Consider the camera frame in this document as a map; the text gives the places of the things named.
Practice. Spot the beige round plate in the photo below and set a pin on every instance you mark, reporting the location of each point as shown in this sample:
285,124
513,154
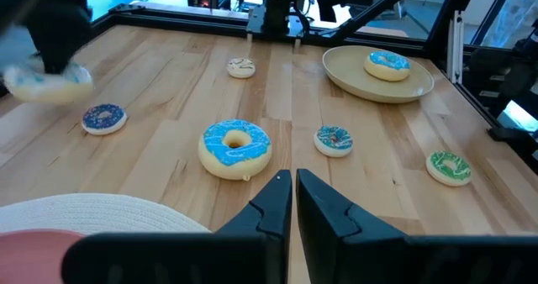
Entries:
349,74

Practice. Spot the small green iced donut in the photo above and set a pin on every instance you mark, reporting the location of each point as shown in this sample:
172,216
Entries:
435,175

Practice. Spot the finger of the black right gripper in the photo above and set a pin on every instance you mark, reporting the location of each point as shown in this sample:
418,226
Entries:
46,40
75,36

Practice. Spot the small teal sprinkled donut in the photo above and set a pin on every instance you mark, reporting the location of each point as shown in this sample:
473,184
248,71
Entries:
323,147

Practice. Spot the large white donut blue sprinkles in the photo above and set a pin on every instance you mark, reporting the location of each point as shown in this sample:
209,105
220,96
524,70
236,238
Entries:
50,91

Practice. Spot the small dark blue donut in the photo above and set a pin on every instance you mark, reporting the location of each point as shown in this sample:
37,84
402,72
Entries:
90,124

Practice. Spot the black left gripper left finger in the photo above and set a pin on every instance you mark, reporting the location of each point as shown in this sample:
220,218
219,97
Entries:
269,217

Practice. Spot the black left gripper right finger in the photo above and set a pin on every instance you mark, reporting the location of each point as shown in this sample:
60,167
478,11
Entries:
328,233

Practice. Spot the large blue iced donut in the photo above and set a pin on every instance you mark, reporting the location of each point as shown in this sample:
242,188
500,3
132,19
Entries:
218,158
378,74

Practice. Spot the pink round plate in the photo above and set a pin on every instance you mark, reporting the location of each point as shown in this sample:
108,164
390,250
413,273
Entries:
29,259

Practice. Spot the black mounting bracket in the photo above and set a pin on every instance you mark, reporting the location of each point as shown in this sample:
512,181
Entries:
508,133

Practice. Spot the small white donut brown stripes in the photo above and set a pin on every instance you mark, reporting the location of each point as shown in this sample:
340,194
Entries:
235,72

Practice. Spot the silver metal bracket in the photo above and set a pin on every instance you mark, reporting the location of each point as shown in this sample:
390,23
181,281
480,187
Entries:
450,44

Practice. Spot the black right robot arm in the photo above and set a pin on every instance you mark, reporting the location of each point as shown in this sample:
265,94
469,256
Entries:
275,11

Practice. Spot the white woven round placemat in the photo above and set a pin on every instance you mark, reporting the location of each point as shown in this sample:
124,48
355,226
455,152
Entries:
105,212

